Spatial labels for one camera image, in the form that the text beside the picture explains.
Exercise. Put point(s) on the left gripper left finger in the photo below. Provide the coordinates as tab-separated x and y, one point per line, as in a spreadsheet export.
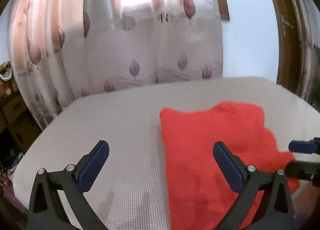
46	210

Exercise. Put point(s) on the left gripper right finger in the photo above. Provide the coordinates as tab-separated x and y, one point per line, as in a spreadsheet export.
275	209

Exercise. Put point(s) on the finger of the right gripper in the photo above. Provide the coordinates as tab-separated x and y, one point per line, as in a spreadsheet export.
306	147
308	171

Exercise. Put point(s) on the red knit sweater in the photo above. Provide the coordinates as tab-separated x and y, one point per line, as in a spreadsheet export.
199	195

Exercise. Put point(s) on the beige woven table cloth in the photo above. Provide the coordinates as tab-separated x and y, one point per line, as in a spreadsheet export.
130	192

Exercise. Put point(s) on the wooden drawer cabinet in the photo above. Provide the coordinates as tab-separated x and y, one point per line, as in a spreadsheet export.
18	121

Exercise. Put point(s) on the leaf patterned curtain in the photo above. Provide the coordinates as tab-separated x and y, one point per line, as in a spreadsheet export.
62	50

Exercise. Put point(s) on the brown wooden door frame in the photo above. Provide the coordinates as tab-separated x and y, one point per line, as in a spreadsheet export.
289	45

